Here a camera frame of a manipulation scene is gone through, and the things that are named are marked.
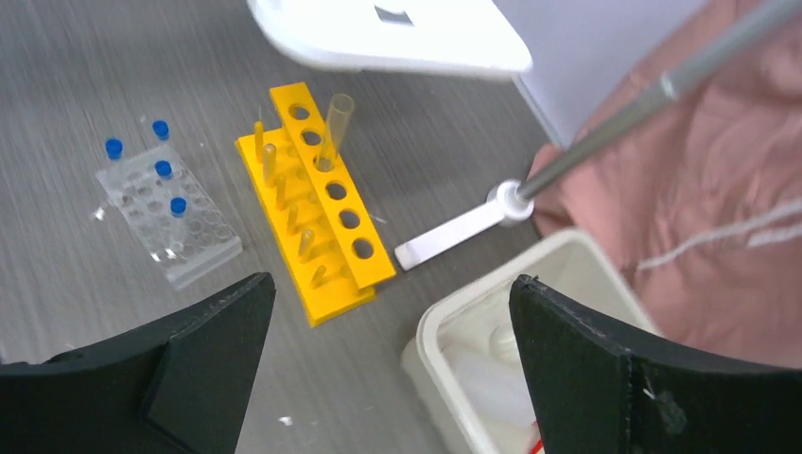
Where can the left metal stand pole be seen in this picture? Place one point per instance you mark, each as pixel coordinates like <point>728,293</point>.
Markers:
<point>668,88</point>

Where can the clear glass test tube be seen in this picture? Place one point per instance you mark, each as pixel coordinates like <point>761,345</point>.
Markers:
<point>340,110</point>

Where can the left white stand base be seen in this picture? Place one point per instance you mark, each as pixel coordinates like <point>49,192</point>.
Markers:
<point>503,206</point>

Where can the yellow test tube rack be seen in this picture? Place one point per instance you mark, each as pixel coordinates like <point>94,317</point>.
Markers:
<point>323,230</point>

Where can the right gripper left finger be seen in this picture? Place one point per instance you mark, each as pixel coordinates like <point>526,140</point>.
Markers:
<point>179,384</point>

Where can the clear well plate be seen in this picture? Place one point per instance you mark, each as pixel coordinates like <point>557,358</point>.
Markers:
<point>133,188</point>

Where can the pink shorts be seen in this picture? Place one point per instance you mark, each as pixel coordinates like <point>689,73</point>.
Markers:
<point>700,208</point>

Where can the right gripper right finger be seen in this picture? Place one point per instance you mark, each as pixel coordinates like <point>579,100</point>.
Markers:
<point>600,385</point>

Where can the beige plastic bin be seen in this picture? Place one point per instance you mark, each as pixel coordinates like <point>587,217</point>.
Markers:
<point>463,359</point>

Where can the white tray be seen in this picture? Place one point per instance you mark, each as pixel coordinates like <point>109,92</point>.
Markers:
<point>456,38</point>

